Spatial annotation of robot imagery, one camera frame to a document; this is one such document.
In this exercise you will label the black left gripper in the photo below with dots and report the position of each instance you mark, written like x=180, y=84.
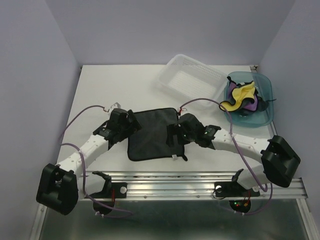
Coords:
x=134, y=123

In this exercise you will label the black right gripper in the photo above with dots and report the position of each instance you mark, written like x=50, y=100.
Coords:
x=173, y=129

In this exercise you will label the blue and grey towel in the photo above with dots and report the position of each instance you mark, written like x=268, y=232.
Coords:
x=150, y=142

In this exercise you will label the yellow and grey towel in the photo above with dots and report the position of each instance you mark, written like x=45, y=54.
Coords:
x=240, y=96

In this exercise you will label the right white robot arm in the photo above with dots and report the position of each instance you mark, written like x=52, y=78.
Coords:
x=278, y=162

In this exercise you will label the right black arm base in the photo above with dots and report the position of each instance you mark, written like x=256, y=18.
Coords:
x=240, y=198

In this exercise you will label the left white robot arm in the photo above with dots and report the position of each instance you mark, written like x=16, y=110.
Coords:
x=64, y=184

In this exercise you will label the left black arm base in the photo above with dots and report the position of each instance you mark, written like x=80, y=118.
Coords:
x=103, y=197

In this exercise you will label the white perforated plastic basket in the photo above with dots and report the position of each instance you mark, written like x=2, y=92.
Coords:
x=186, y=78

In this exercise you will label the purple and grey towel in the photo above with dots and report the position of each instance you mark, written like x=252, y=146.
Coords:
x=248, y=106

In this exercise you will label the dark grey towel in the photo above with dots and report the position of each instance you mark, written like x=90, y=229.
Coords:
x=258, y=105

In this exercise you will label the teal translucent plastic bin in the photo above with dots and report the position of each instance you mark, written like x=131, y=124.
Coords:
x=248, y=98

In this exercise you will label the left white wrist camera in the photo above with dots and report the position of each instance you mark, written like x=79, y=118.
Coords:
x=116, y=105

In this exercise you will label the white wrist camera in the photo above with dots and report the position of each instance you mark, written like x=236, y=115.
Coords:
x=116, y=105
x=182, y=111

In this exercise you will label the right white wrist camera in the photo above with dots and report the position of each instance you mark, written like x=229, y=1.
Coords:
x=182, y=111

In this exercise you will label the aluminium mounting rail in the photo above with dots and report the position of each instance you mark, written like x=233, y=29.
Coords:
x=165, y=186

